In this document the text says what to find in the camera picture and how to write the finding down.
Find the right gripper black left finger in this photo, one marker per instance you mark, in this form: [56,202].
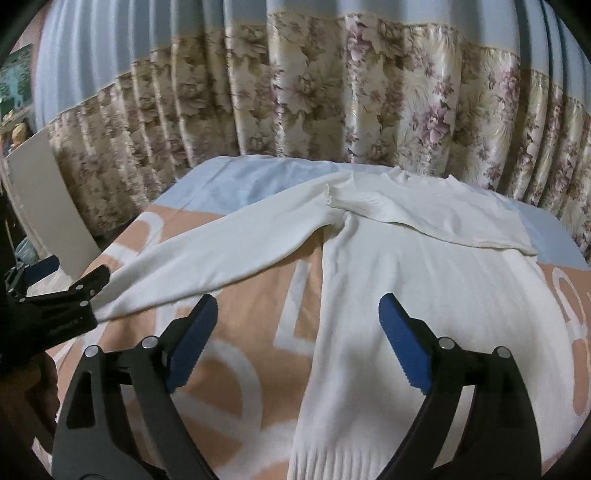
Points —
[94,439]

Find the green wall picture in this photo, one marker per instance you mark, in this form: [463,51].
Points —
[16,82]

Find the orange blue lettered bedspread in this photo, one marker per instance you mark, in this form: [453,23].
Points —
[221,332]

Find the blue floral curtain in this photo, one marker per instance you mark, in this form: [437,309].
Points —
[133,94]

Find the white knit sweater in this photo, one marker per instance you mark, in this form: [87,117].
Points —
[392,286]

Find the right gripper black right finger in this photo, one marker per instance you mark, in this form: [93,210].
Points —
[476,420]

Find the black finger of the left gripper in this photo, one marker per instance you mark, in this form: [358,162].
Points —
[41,322]
[20,277]

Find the white board panel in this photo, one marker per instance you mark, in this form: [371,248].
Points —
[44,207]

